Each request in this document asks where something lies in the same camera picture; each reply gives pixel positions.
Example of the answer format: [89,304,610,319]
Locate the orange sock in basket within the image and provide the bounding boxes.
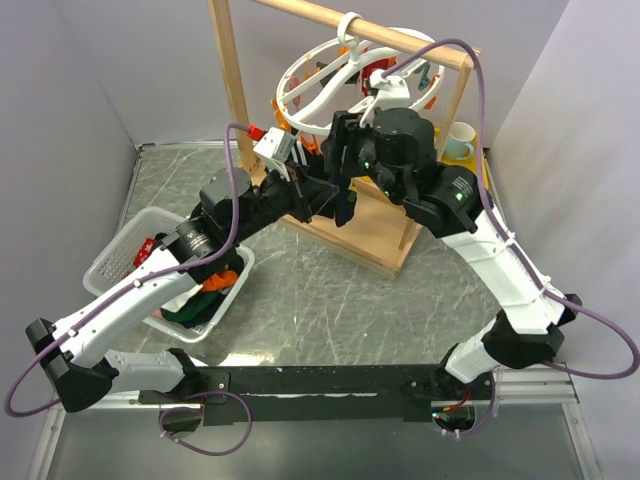
[201,269,239,292]

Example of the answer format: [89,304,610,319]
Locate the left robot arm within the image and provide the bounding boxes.
[26,167,339,413]

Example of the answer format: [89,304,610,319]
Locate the white plastic laundry basket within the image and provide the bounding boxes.
[82,205,256,345]

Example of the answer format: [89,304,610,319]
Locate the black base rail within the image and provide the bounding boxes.
[138,364,491,426]

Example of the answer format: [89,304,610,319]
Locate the white round clip hanger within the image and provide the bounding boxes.
[271,12,446,137]

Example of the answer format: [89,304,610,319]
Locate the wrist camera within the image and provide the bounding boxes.
[359,69,411,128]
[253,127,296,182]

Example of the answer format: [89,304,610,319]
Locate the wooden drying rack stand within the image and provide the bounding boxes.
[207,0,482,281]

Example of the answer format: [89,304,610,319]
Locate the yellow plastic tray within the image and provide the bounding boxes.
[441,133,478,173]

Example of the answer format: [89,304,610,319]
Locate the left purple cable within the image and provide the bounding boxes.
[3,122,259,417]

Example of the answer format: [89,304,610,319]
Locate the red white christmas sock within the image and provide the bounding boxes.
[132,238,156,268]

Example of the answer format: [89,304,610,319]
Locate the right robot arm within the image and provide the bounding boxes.
[321,108,581,399]

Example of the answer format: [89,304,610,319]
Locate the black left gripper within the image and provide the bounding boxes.
[229,158,340,245]

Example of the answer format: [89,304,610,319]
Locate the light blue mug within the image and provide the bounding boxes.
[443,122,476,161]

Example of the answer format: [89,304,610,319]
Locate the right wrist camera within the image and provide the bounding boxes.
[359,69,411,128]

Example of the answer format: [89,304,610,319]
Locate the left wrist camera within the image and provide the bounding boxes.
[253,127,296,182]

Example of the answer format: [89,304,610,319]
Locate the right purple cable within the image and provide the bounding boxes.
[382,38,640,379]

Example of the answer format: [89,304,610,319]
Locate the purple cable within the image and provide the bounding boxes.
[3,122,259,417]
[382,38,640,379]

